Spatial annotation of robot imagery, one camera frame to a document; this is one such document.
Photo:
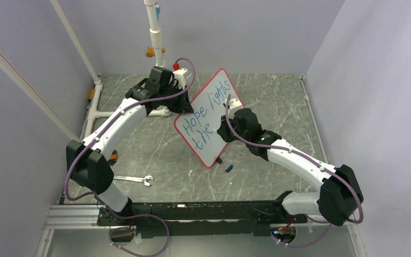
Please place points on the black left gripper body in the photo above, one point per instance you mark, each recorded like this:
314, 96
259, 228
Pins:
173, 104

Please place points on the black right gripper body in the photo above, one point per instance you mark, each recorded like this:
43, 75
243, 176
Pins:
229, 134

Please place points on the pink-framed whiteboard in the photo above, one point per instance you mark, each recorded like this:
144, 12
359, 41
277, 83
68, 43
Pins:
209, 106

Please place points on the blue marker cap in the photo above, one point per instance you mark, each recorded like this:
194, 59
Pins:
229, 169

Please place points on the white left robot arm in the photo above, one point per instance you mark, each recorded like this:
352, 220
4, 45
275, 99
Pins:
87, 160

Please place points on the orange yellow pole clamp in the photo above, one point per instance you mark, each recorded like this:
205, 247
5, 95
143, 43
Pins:
149, 52

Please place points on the white PVC vertical pole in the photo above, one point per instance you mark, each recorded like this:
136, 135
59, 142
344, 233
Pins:
155, 32

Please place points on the silver open-end wrench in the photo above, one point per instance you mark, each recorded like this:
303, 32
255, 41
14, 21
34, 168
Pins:
144, 180

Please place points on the black orange hex key set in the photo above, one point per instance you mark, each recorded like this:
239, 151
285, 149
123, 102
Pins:
113, 157

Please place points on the blue pole clip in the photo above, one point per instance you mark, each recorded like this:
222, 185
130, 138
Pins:
158, 10

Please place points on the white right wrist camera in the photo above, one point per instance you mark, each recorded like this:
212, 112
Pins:
233, 106

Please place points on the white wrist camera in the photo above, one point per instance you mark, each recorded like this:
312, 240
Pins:
183, 75
233, 106

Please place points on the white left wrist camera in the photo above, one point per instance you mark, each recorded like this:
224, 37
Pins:
183, 75

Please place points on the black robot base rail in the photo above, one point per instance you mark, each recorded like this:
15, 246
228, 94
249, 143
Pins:
153, 219

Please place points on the white PVC pipe frame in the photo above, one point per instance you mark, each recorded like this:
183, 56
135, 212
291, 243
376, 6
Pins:
41, 53

